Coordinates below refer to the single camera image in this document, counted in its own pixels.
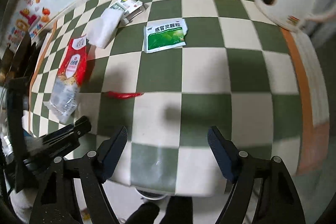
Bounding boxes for small white medicine box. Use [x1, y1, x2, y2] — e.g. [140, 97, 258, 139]
[109, 0, 146, 25]

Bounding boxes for green white medicine sachet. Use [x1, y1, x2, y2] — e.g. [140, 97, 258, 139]
[143, 18, 188, 53]

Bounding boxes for white tissue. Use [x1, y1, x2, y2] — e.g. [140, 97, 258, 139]
[87, 8, 123, 49]

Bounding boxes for black trouser legs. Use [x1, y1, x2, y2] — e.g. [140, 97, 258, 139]
[126, 195, 195, 224]

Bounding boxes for white trash bin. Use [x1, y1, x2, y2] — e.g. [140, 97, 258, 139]
[135, 188, 167, 201]

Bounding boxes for colourful wall stickers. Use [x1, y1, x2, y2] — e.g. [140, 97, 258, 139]
[4, 0, 52, 52]

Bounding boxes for red white snack bag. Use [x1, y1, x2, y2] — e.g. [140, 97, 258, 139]
[44, 35, 87, 123]

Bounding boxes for red chili pepper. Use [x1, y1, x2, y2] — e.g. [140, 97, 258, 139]
[105, 91, 143, 100]

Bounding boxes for green white checkered tablecloth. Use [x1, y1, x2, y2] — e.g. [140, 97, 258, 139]
[29, 0, 329, 196]

